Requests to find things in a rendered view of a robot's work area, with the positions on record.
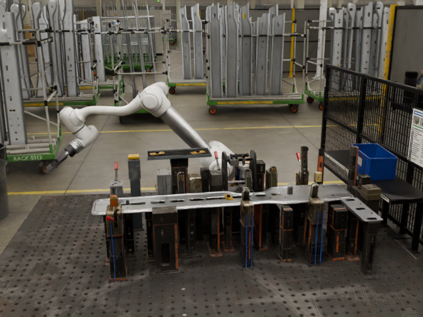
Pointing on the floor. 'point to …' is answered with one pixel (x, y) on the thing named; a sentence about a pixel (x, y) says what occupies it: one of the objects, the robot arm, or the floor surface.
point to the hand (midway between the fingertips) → (48, 170)
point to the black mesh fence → (371, 131)
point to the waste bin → (3, 182)
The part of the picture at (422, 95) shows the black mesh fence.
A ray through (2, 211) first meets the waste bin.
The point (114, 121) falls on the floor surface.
